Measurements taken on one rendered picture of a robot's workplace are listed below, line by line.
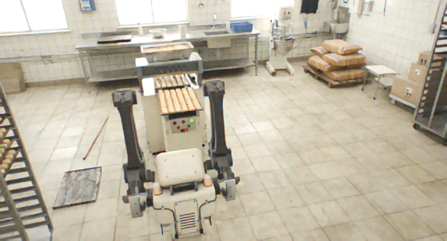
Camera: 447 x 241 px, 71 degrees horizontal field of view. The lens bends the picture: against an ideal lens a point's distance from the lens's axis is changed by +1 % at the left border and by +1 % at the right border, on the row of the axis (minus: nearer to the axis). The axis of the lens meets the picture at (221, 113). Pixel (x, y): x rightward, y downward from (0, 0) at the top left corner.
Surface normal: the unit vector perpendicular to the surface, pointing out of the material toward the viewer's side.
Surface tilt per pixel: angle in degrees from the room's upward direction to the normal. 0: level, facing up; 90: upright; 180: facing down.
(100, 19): 90
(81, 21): 90
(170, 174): 48
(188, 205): 82
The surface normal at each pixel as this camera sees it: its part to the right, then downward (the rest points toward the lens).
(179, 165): 0.14, -0.29
